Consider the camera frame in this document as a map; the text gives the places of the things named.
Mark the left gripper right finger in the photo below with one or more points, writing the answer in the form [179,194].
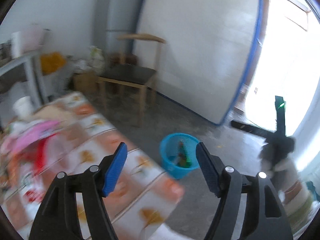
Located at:
[226,183]

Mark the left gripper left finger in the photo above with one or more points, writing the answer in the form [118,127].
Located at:
[98,182]

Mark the green red snack bag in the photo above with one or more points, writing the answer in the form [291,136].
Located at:
[183,160]

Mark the blue plastic trash basket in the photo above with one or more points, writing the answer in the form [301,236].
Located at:
[168,150]

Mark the red snack wrapper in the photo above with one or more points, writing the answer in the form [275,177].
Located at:
[41,152]

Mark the pink purple snack bag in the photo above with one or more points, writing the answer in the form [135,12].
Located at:
[21,134]

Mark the right white gloved hand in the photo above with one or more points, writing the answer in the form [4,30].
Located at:
[273,159]

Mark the patterned tablecloth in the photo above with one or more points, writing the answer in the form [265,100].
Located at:
[144,197]

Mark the cardboard box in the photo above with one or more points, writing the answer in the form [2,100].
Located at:
[85,82]

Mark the white paper cup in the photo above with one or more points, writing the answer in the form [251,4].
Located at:
[23,108]

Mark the wooden chair black seat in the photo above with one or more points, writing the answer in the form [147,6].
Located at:
[127,75]

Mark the yellow plastic bag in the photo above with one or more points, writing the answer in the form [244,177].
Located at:
[51,62]

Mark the white blue-edged mattress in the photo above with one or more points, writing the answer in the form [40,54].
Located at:
[209,46]

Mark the white side table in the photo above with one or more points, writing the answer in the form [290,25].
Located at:
[26,68]

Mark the pink plastic bag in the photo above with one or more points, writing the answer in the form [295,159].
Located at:
[33,37]

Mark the paper towel roll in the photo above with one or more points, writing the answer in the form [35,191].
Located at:
[16,45]

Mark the grey refrigerator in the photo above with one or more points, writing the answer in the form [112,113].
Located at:
[113,18]

